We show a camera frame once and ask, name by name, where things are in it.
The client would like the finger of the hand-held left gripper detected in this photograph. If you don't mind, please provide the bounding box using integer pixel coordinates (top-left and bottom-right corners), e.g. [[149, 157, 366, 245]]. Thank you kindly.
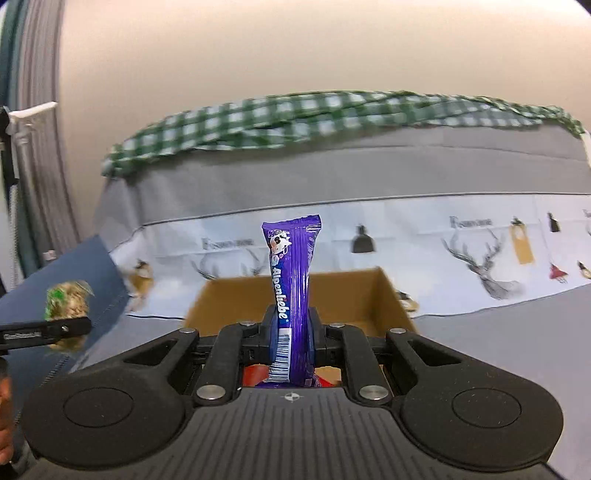
[[0, 316, 93, 352]]

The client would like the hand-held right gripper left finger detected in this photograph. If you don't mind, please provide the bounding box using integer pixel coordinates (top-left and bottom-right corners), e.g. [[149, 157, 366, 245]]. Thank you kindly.
[[122, 305, 278, 407]]

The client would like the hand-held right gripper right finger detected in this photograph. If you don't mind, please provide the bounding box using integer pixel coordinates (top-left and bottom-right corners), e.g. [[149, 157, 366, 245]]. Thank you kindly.
[[308, 305, 465, 407]]

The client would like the green ring snack bag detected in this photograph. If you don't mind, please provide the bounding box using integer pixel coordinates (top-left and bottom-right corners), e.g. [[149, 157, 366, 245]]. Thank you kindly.
[[44, 279, 95, 355]]

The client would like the red snack packet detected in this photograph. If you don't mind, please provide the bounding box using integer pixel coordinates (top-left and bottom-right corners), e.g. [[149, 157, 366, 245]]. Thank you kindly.
[[242, 364, 271, 386]]

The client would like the purple candy packet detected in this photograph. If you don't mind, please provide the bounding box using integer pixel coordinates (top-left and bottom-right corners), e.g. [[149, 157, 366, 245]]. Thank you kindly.
[[256, 213, 324, 388]]

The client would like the brown cardboard box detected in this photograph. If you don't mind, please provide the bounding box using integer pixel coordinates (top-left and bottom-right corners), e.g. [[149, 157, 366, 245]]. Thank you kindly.
[[185, 267, 419, 388]]

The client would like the person's left hand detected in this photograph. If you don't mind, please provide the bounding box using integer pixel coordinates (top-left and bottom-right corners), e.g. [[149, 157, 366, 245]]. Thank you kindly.
[[0, 364, 14, 462]]

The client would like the grey curtain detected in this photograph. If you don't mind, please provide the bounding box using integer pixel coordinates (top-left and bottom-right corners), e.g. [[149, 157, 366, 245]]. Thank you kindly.
[[0, 0, 81, 291]]

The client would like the grey printed sofa cover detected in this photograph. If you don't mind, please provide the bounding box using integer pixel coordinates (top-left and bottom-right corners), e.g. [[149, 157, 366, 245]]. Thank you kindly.
[[69, 122, 591, 398]]

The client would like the white metal rack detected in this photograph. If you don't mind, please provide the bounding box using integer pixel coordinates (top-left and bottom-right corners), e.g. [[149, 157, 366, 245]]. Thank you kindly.
[[8, 102, 58, 185]]

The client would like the green checked cloth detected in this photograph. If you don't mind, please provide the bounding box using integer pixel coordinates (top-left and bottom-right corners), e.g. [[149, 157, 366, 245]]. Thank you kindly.
[[102, 90, 587, 178]]

